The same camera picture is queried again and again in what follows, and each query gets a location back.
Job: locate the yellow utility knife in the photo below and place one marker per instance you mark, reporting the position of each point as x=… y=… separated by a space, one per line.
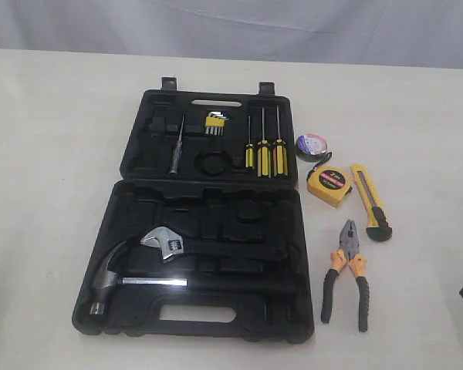
x=378 y=228

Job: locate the yellow tape measure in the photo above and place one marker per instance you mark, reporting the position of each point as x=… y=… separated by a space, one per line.
x=328 y=183

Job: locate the clear handle test screwdriver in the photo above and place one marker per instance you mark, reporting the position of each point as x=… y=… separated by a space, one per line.
x=176 y=156

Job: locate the orange black handled pliers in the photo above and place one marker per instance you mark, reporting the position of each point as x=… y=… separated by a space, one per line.
x=347 y=255

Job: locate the black electrical tape roll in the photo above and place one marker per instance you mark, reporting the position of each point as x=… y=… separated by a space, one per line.
x=311 y=148

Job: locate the hex key set yellow holder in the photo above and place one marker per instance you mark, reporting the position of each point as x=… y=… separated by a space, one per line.
x=215 y=123

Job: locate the claw hammer black handle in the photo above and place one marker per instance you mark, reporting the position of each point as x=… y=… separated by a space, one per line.
x=106 y=281

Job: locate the adjustable wrench black handle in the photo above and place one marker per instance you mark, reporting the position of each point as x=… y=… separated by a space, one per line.
x=172 y=245

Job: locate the small yellow black screwdriver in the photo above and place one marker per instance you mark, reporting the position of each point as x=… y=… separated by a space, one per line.
x=249 y=147

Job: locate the black plastic tool case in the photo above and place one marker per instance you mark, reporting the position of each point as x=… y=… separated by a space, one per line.
x=212 y=197

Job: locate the middle yellow black screwdriver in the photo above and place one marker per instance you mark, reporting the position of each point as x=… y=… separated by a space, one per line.
x=263 y=153

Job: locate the right yellow black screwdriver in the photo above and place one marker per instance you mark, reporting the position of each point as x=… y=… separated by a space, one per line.
x=280 y=164

